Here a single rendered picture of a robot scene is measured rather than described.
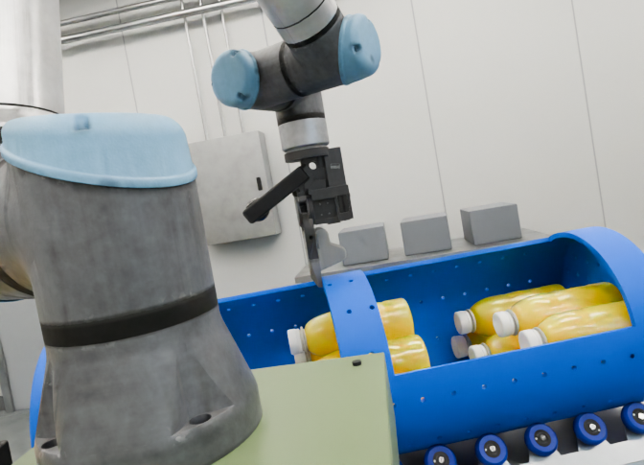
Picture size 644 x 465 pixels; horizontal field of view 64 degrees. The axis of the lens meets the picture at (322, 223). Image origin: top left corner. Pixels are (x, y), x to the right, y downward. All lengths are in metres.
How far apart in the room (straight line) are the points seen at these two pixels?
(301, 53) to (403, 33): 3.65
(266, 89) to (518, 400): 0.54
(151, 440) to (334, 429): 0.11
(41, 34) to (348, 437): 0.40
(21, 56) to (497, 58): 3.99
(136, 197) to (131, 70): 4.32
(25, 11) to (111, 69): 4.21
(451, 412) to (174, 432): 0.49
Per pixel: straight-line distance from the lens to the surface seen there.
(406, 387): 0.72
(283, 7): 0.61
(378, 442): 0.34
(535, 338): 0.80
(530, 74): 4.35
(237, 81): 0.69
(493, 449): 0.83
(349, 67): 0.63
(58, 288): 0.35
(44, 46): 0.51
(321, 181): 0.80
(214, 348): 0.36
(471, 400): 0.76
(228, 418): 0.36
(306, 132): 0.78
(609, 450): 0.91
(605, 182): 4.45
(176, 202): 0.35
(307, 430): 0.37
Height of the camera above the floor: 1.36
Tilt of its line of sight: 3 degrees down
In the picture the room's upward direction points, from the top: 10 degrees counter-clockwise
